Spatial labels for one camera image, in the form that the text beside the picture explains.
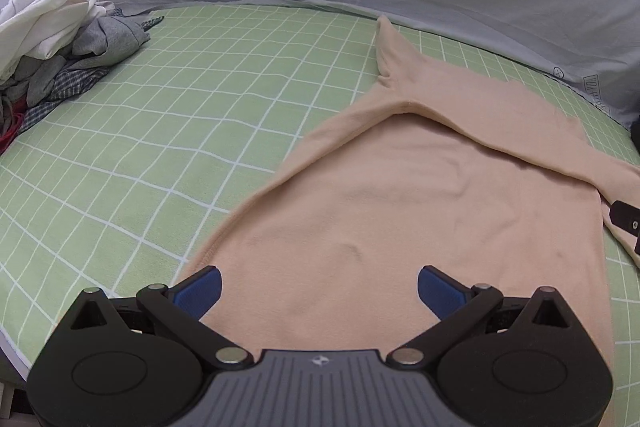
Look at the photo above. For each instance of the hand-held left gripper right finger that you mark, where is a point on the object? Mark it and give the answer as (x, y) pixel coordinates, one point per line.
(440, 293)

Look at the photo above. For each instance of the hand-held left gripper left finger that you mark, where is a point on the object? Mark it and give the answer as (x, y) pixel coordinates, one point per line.
(200, 291)

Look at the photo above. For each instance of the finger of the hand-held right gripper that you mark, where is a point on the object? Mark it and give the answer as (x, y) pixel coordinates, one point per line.
(626, 216)

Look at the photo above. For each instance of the beige long-sleeve shirt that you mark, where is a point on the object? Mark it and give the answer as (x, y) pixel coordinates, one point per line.
(400, 197)

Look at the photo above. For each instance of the green grid bed sheet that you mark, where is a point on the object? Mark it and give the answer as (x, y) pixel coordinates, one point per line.
(175, 107)

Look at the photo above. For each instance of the red garment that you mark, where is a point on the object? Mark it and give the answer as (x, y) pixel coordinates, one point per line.
(7, 139)

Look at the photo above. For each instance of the plaid garment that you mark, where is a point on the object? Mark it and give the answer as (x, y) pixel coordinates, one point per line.
(70, 82)

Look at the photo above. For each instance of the grey garment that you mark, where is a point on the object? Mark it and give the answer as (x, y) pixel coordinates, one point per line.
(110, 34)

